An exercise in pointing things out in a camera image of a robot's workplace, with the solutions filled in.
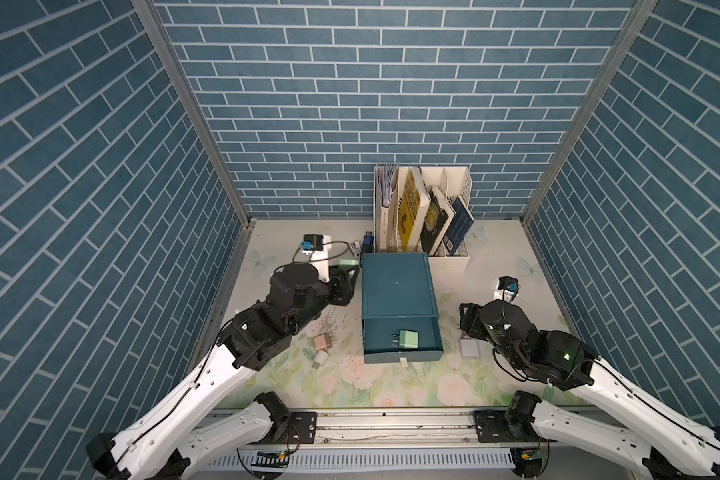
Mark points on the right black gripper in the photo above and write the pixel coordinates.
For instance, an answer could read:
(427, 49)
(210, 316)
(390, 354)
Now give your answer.
(470, 316)

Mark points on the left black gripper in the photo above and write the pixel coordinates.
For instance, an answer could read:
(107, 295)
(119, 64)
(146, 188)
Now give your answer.
(341, 289)

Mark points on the teal drawer cabinet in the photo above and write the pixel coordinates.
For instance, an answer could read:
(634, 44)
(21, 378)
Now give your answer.
(398, 294)

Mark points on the pink plug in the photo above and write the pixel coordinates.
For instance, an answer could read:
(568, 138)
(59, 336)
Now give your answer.
(322, 342)

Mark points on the green plug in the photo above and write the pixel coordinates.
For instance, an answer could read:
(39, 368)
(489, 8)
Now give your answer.
(408, 340)

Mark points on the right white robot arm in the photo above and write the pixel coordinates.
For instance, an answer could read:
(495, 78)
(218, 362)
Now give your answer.
(648, 437)

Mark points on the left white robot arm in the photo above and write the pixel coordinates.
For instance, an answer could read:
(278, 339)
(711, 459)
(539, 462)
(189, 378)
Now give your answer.
(169, 442)

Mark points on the dark blue book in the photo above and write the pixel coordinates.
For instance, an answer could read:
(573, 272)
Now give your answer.
(459, 226)

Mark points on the yellow book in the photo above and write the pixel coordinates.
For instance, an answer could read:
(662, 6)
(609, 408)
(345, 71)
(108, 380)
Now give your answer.
(413, 203)

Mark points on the white file organizer rack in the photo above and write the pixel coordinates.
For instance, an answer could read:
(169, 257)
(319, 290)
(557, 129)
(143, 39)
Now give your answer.
(453, 181)

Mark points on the magazines in left slot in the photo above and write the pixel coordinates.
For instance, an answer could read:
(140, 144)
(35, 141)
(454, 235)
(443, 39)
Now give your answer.
(386, 183)

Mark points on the black and gold book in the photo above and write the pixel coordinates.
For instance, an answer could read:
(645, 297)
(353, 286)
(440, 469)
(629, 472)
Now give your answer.
(436, 222)

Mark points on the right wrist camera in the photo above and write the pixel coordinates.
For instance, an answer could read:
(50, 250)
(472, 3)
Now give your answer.
(508, 288)

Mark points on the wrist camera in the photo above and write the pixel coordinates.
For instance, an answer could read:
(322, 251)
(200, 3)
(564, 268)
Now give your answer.
(312, 243)
(508, 288)

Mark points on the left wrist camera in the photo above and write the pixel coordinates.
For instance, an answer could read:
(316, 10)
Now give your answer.
(312, 243)

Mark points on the metal base rail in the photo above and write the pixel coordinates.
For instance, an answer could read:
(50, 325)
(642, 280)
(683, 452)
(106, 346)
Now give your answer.
(468, 427)

